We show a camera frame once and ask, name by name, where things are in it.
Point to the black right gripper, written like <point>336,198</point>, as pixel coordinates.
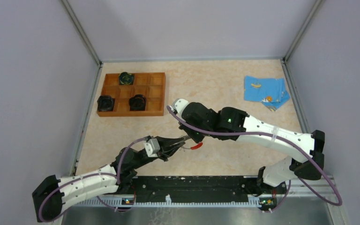
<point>197,138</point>

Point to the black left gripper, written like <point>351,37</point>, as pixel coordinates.
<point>166,144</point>

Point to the large metal keyring red grip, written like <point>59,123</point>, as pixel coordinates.
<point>195,145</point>

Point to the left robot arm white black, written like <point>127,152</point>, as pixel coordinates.
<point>54,196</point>

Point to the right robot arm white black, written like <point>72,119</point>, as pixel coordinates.
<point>304,151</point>

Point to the wooden compartment tray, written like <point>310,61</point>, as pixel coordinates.
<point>151,85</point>

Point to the dark rolled item front middle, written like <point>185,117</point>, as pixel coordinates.
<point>137,103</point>

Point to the dark green rolled item back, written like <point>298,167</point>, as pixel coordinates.
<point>126,78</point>

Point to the dark rolled item front left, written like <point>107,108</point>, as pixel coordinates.
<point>105,103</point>

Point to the blue cartoon print cloth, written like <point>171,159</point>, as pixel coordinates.
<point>271,92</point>

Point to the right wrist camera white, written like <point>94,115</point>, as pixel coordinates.
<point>178,106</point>

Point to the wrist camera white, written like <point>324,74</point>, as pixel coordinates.
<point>178,106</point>
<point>151,147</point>

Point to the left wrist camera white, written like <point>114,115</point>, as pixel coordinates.
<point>151,147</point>

